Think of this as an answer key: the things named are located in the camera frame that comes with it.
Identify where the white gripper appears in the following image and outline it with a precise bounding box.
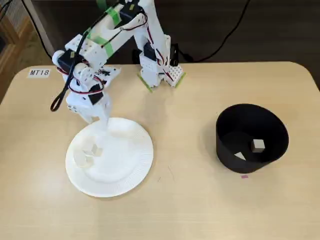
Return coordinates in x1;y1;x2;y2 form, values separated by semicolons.
65;81;113;130

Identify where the black power plug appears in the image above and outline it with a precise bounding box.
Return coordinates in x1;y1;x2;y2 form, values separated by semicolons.
170;43;180;67

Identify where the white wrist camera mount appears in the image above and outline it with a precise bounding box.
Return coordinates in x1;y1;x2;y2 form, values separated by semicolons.
93;65;123;87

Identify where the black pot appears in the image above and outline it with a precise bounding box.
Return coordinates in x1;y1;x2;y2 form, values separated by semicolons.
215;103;290;174

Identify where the black camera cable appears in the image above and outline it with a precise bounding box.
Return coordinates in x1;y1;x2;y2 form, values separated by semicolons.
50;0;126;113

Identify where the green robot base plate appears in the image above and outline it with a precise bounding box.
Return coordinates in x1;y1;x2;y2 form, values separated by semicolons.
136;71;188;94

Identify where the green tape strip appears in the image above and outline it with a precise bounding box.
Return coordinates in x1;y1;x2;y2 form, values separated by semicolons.
85;26;115;56
105;6;124;26

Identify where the thin black cable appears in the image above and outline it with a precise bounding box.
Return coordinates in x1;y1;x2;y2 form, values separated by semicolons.
21;0;59;65

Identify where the white paper plate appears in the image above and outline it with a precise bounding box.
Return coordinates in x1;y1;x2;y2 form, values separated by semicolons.
65;117;154;198

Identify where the grey furniture post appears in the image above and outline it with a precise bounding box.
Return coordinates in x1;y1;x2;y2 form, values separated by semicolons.
23;0;62;66

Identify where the white MT18 label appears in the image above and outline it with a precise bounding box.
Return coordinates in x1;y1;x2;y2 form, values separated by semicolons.
26;66;52;79

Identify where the wooden shelf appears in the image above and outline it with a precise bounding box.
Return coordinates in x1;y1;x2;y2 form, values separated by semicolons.
0;14;35;103

